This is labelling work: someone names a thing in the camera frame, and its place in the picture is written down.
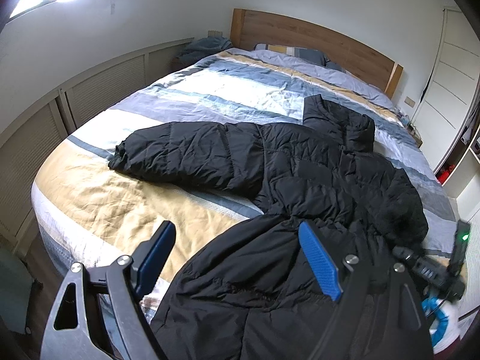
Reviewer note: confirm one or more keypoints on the wooden headboard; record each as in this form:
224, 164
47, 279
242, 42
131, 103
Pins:
252, 27

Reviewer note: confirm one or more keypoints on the striped pillow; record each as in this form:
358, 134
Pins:
313, 56

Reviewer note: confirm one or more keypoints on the beige louvered wall cabinet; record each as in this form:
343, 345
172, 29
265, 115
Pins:
30, 138

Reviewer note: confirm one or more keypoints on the white wardrobe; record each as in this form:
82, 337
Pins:
448, 96

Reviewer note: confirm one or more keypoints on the black puffer jacket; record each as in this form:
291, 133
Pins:
250, 293

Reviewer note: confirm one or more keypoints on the beige wall socket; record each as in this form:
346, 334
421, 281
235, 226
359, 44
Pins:
411, 103

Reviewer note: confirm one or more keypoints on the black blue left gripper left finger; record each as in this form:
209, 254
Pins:
75, 328

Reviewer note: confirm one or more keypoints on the red item on shelf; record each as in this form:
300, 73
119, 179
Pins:
444, 172

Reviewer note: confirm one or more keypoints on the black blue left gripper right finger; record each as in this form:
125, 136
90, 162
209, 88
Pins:
402, 333

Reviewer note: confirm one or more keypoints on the striped bed duvet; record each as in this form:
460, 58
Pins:
89, 214

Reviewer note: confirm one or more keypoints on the dark blue folded blanket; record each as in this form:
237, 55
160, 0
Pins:
202, 48

